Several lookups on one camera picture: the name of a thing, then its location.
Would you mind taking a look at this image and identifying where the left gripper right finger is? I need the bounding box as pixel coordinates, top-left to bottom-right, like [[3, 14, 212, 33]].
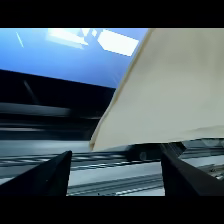
[[160, 150, 224, 197]]

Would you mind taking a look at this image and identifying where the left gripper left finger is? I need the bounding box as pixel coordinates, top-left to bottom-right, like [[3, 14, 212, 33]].
[[0, 150, 73, 197]]

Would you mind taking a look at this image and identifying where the silver frame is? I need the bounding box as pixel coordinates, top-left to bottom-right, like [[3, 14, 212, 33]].
[[0, 138, 224, 197]]

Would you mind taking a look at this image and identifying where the beige garment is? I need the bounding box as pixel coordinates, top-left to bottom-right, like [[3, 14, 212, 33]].
[[88, 28, 224, 153]]

